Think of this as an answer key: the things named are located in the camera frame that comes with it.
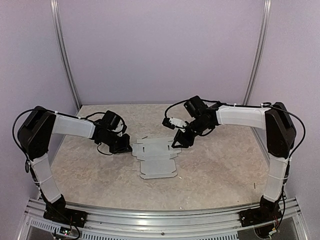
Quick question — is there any left aluminium frame post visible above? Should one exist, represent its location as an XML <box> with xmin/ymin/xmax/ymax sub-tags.
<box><xmin>49</xmin><ymin>0</ymin><xmax>82</xmax><ymax>111</ymax></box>

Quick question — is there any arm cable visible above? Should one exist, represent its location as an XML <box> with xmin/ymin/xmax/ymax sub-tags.
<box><xmin>163</xmin><ymin>98</ymin><xmax>306</xmax><ymax>161</ymax></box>
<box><xmin>11</xmin><ymin>107</ymin><xmax>106</xmax><ymax>173</ymax></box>

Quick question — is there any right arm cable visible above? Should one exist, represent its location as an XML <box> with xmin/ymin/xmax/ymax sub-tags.
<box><xmin>163</xmin><ymin>98</ymin><xmax>306</xmax><ymax>161</ymax></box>

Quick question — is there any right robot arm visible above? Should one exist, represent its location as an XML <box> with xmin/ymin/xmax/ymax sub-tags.
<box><xmin>162</xmin><ymin>95</ymin><xmax>297</xmax><ymax>222</ymax></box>

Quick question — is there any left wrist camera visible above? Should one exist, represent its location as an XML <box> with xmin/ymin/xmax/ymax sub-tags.
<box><xmin>113</xmin><ymin>118</ymin><xmax>127</xmax><ymax>137</ymax></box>

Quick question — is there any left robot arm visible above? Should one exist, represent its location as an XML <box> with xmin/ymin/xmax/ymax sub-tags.
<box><xmin>17</xmin><ymin>106</ymin><xmax>132</xmax><ymax>223</ymax></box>

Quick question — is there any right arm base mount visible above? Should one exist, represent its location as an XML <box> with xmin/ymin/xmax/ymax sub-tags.
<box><xmin>238</xmin><ymin>207</ymin><xmax>282</xmax><ymax>227</ymax></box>

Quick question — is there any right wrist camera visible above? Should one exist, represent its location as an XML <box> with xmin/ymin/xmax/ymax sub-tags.
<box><xmin>162</xmin><ymin>117</ymin><xmax>187</xmax><ymax>130</ymax></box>

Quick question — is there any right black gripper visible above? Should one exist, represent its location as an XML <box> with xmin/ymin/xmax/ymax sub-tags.
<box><xmin>171</xmin><ymin>117</ymin><xmax>211</xmax><ymax>148</ymax></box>

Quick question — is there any right aluminium frame post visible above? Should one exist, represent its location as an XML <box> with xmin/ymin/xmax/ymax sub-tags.
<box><xmin>241</xmin><ymin>0</ymin><xmax>273</xmax><ymax>108</ymax></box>

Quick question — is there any aluminium frame post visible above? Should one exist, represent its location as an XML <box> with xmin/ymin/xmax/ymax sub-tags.
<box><xmin>241</xmin><ymin>0</ymin><xmax>273</xmax><ymax>108</ymax></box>
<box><xmin>49</xmin><ymin>0</ymin><xmax>82</xmax><ymax>111</ymax></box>

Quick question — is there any front aluminium rail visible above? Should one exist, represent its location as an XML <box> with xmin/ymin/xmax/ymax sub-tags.
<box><xmin>15</xmin><ymin>198</ymin><xmax>311</xmax><ymax>240</ymax></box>

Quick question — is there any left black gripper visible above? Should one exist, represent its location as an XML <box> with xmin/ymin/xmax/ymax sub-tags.
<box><xmin>100</xmin><ymin>131</ymin><xmax>133</xmax><ymax>154</ymax></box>

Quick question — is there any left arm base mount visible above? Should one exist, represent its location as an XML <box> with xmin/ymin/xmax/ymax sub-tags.
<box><xmin>43</xmin><ymin>208</ymin><xmax>88</xmax><ymax>228</ymax></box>

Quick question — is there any white paper box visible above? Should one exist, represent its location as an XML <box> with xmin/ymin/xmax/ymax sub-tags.
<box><xmin>132</xmin><ymin>137</ymin><xmax>182</xmax><ymax>180</ymax></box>

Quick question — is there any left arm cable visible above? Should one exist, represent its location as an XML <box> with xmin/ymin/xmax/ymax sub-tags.
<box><xmin>11</xmin><ymin>107</ymin><xmax>106</xmax><ymax>173</ymax></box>

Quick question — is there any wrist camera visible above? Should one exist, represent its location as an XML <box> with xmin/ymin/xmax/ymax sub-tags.
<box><xmin>113</xmin><ymin>118</ymin><xmax>127</xmax><ymax>137</ymax></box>
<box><xmin>162</xmin><ymin>117</ymin><xmax>187</xmax><ymax>130</ymax></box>

